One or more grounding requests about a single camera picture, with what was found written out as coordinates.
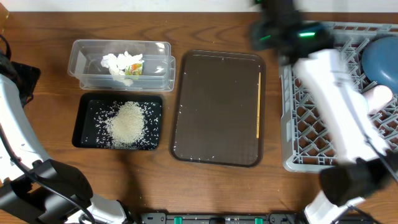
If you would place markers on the wooden chopstick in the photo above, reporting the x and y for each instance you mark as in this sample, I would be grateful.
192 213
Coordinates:
258 106

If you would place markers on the black plastic tray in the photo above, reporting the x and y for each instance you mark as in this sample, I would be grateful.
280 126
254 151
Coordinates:
89 104

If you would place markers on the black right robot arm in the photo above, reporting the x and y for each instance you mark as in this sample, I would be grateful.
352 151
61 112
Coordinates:
365 162

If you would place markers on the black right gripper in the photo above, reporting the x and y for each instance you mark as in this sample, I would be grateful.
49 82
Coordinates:
257 33

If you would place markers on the brown serving tray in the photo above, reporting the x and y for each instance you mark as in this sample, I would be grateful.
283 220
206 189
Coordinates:
216 109

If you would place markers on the pink cup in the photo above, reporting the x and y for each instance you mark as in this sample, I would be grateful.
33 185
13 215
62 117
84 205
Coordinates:
377 98

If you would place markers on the white tissue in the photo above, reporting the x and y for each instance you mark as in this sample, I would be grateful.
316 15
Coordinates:
120 62
120 76

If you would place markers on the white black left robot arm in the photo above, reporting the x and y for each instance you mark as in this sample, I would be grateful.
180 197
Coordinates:
35 188

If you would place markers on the clear plastic bin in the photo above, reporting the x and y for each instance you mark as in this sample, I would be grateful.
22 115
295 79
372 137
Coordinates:
158 73

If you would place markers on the dark blue plate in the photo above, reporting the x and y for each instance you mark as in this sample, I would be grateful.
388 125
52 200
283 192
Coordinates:
379 62

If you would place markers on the green orange snack wrapper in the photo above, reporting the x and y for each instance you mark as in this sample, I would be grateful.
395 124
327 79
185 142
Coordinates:
134 69

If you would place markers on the white rice pile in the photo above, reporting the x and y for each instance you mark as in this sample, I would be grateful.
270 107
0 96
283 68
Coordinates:
127 125

